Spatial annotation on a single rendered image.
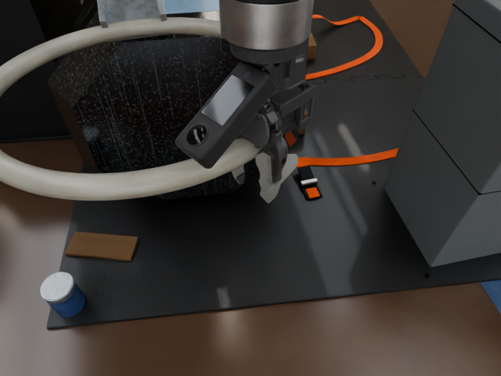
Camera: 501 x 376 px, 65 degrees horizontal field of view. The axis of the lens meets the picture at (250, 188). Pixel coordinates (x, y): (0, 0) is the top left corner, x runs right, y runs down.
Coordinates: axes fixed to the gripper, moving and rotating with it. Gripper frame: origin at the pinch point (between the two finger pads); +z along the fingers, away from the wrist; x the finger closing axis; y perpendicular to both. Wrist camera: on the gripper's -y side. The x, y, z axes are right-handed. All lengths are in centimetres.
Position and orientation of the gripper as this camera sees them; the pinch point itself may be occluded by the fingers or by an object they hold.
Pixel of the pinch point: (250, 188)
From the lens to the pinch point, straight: 52.9
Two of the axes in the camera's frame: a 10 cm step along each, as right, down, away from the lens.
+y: 7.1, -4.9, 5.1
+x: -7.1, -4.9, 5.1
